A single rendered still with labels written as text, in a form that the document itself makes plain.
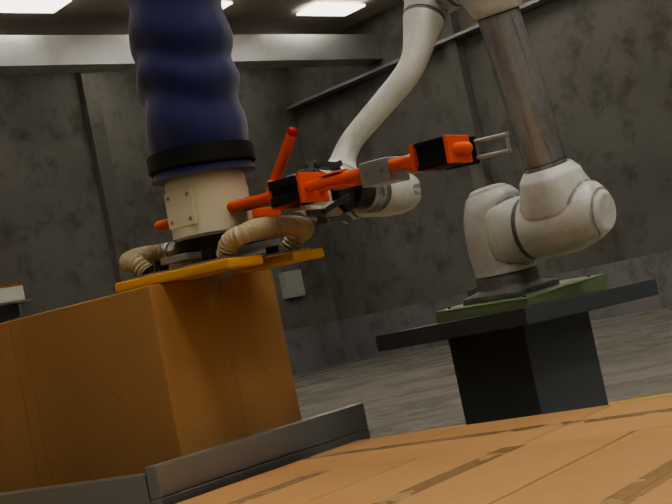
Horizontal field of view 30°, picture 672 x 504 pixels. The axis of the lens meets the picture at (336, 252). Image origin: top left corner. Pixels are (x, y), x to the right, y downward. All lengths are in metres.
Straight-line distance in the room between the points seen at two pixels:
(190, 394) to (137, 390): 0.11
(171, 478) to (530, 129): 1.18
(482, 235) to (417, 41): 0.49
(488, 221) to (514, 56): 0.40
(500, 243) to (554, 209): 0.18
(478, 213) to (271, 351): 0.64
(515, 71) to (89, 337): 1.13
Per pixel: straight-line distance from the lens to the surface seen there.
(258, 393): 2.72
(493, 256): 3.05
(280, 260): 2.58
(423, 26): 2.97
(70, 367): 2.71
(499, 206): 3.04
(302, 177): 2.43
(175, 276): 2.52
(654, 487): 1.48
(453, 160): 2.21
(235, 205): 2.55
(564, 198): 2.92
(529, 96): 2.94
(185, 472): 2.42
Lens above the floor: 0.79
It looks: 3 degrees up
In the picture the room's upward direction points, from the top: 12 degrees counter-clockwise
